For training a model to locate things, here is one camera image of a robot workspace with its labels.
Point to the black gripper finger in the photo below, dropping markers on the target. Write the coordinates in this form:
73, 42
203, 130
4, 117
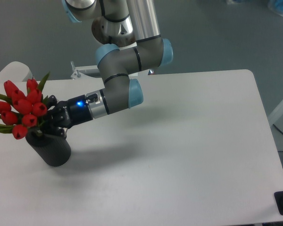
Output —
55, 132
52, 101

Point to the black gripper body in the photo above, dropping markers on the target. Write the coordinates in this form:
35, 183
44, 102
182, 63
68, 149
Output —
67, 114

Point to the red tulip bouquet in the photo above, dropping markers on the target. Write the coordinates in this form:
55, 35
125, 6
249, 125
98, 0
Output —
21, 111

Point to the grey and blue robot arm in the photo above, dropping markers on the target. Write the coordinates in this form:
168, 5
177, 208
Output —
114, 64

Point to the black ribbed cylindrical vase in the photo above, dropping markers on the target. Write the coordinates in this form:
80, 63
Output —
54, 150

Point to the white rounded side table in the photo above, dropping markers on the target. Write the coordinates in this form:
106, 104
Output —
15, 72

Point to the blue plastic bag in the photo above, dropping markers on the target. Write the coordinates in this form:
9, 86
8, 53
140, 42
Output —
276, 6

